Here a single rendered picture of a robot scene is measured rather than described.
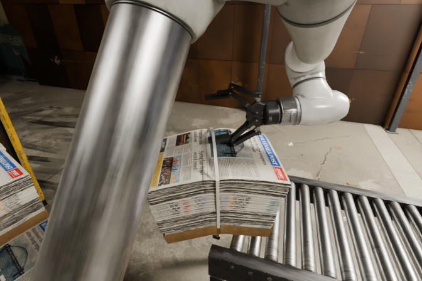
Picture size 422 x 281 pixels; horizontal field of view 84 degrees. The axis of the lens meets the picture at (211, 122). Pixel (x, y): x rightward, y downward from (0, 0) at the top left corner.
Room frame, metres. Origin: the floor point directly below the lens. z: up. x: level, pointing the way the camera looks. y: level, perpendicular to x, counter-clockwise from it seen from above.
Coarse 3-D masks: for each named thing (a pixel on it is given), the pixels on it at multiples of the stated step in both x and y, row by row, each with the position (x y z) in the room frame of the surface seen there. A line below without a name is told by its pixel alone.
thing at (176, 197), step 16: (176, 144) 0.69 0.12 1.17; (192, 144) 0.67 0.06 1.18; (160, 160) 0.61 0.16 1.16; (176, 160) 0.60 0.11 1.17; (192, 160) 0.58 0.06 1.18; (160, 176) 0.53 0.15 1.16; (176, 176) 0.52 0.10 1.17; (192, 176) 0.51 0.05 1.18; (160, 192) 0.48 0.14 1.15; (176, 192) 0.49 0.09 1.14; (192, 192) 0.49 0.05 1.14; (160, 208) 0.48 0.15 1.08; (176, 208) 0.48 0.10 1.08; (192, 208) 0.49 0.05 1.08; (160, 224) 0.48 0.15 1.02; (176, 224) 0.48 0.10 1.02; (192, 224) 0.48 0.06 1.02; (208, 224) 0.49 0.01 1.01
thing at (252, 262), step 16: (208, 256) 0.53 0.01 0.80; (224, 256) 0.52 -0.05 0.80; (240, 256) 0.52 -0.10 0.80; (208, 272) 0.53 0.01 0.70; (224, 272) 0.51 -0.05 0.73; (240, 272) 0.49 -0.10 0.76; (256, 272) 0.48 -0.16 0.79; (272, 272) 0.47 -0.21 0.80; (288, 272) 0.47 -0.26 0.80; (304, 272) 0.47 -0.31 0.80
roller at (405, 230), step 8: (392, 208) 0.75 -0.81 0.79; (400, 208) 0.74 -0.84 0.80; (392, 216) 0.72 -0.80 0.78; (400, 216) 0.70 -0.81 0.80; (400, 224) 0.67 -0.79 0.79; (408, 224) 0.66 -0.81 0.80; (400, 232) 0.64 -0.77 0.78; (408, 232) 0.62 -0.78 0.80; (408, 240) 0.59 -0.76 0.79; (416, 240) 0.59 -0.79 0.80; (408, 248) 0.57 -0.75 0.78; (416, 248) 0.55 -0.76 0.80; (416, 256) 0.53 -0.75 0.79; (416, 264) 0.51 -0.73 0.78
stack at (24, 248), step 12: (36, 228) 0.62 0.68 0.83; (12, 240) 0.56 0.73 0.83; (24, 240) 0.56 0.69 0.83; (36, 240) 0.56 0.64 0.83; (0, 252) 0.52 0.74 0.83; (12, 252) 0.52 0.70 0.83; (24, 252) 0.52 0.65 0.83; (36, 252) 0.52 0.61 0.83; (0, 264) 0.48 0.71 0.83; (12, 264) 0.48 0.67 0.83; (24, 264) 0.48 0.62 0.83; (0, 276) 0.44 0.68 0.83; (12, 276) 0.44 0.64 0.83; (24, 276) 0.44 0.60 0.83
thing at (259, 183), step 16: (224, 128) 0.77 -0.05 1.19; (240, 144) 0.67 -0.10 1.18; (256, 144) 0.68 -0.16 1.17; (240, 160) 0.58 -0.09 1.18; (256, 160) 0.59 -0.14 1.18; (272, 160) 0.60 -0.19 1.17; (240, 176) 0.50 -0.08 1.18; (256, 176) 0.51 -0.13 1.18; (272, 176) 0.52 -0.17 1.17; (240, 192) 0.50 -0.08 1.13; (256, 192) 0.50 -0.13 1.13; (272, 192) 0.50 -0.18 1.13; (240, 208) 0.49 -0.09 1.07; (256, 208) 0.49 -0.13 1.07; (272, 208) 0.50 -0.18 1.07; (240, 224) 0.49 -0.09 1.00; (256, 224) 0.49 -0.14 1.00
